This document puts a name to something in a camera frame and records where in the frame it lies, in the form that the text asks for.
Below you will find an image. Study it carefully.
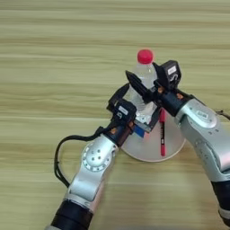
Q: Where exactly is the red marker pen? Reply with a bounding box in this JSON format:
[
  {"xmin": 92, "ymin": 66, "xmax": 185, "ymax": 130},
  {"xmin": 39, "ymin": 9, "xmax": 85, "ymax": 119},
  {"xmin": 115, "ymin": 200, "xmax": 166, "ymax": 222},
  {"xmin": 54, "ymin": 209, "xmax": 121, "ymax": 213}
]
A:
[{"xmin": 158, "ymin": 108, "xmax": 167, "ymax": 157}]

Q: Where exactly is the round white plate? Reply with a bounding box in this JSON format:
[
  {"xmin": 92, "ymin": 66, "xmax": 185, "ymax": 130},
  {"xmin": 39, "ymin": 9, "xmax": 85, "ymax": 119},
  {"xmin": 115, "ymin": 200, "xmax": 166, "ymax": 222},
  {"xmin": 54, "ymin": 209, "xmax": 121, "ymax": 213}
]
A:
[{"xmin": 120, "ymin": 111, "xmax": 187, "ymax": 163}]

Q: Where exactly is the multicolour puzzle cube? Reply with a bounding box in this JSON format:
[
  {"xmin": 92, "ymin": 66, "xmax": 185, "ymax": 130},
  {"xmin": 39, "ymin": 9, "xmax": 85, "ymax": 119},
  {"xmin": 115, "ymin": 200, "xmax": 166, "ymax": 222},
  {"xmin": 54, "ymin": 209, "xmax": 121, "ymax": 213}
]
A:
[{"xmin": 133, "ymin": 124, "xmax": 151, "ymax": 140}]

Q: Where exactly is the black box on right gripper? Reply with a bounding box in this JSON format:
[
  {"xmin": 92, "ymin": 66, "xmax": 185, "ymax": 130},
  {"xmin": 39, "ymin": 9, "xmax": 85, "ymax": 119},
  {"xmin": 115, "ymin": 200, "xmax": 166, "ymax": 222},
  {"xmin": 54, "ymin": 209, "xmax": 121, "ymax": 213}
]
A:
[{"xmin": 161, "ymin": 59, "xmax": 182, "ymax": 91}]

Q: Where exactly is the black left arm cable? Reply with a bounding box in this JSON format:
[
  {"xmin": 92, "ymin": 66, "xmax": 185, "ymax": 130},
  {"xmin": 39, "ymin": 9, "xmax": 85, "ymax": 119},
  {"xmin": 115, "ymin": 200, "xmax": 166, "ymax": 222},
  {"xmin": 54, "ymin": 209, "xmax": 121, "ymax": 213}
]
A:
[{"xmin": 53, "ymin": 127, "xmax": 106, "ymax": 188}]

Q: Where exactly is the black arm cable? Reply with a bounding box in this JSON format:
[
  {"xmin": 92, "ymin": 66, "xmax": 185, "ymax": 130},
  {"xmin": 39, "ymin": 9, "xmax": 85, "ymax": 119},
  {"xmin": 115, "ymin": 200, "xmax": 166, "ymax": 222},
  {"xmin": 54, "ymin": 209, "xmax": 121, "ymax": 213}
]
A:
[
  {"xmin": 215, "ymin": 110, "xmax": 230, "ymax": 120},
  {"xmin": 53, "ymin": 127, "xmax": 106, "ymax": 188}
]

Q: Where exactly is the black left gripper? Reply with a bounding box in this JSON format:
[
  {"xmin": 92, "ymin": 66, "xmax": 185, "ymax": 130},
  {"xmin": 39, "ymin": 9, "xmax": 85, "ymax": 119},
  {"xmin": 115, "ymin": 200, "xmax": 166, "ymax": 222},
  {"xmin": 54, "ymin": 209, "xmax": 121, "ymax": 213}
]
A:
[{"xmin": 102, "ymin": 84, "xmax": 163, "ymax": 147}]

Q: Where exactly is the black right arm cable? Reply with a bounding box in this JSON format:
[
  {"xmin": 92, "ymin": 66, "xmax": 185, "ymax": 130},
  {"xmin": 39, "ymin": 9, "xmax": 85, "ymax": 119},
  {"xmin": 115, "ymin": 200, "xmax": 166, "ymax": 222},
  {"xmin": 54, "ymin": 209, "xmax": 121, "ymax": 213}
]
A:
[{"xmin": 215, "ymin": 110, "xmax": 230, "ymax": 120}]

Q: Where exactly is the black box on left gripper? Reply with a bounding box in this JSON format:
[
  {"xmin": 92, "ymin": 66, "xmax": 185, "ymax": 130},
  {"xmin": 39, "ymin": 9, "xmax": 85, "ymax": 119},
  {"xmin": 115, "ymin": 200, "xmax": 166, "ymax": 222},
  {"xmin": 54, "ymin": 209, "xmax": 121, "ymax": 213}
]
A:
[{"xmin": 113, "ymin": 100, "xmax": 137, "ymax": 124}]

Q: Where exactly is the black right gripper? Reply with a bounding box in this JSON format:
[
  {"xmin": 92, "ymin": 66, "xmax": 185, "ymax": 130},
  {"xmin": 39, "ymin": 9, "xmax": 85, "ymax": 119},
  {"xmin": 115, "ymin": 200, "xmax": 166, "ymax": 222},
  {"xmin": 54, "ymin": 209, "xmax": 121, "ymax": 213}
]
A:
[{"xmin": 125, "ymin": 62, "xmax": 194, "ymax": 118}]

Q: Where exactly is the clear bottle with red cap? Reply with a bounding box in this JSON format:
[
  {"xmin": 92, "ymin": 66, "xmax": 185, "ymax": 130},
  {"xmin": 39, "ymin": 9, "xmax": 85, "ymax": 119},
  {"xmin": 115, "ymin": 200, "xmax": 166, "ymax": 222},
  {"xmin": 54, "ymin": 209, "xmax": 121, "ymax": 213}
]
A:
[{"xmin": 124, "ymin": 49, "xmax": 160, "ymax": 125}]

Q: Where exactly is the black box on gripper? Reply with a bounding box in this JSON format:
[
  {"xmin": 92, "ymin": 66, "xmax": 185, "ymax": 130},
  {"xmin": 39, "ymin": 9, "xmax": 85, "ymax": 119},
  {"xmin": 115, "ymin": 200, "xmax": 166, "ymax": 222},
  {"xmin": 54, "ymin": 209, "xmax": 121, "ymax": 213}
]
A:
[
  {"xmin": 161, "ymin": 59, "xmax": 182, "ymax": 91},
  {"xmin": 113, "ymin": 100, "xmax": 137, "ymax": 124}
]

